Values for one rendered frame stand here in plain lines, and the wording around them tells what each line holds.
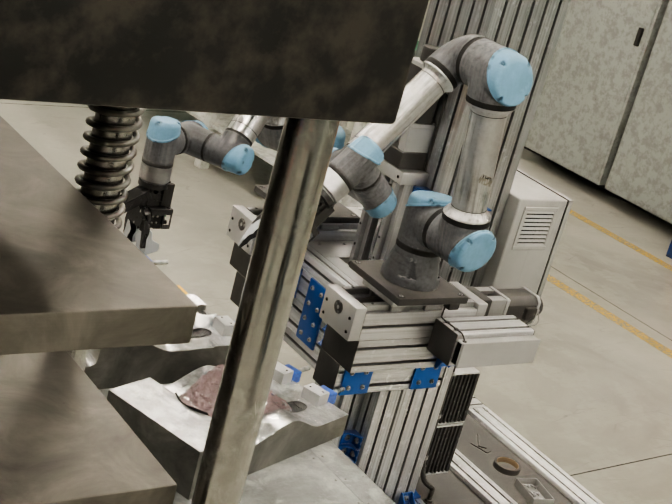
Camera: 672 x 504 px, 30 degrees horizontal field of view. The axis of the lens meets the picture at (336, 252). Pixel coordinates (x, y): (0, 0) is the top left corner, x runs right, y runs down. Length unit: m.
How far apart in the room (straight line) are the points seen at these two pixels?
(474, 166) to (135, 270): 1.49
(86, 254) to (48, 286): 0.12
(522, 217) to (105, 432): 1.97
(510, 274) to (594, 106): 5.13
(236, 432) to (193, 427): 0.98
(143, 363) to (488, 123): 0.94
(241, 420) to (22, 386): 0.36
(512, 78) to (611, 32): 5.73
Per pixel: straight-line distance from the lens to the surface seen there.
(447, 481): 4.03
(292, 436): 2.66
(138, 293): 1.46
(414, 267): 3.08
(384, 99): 1.35
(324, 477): 2.67
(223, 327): 2.93
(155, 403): 2.55
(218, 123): 6.89
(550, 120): 8.82
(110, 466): 1.60
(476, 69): 2.83
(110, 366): 2.77
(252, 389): 1.49
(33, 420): 1.67
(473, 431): 4.38
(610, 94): 8.50
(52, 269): 1.48
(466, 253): 2.94
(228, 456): 1.53
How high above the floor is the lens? 2.13
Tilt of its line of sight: 20 degrees down
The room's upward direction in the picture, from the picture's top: 15 degrees clockwise
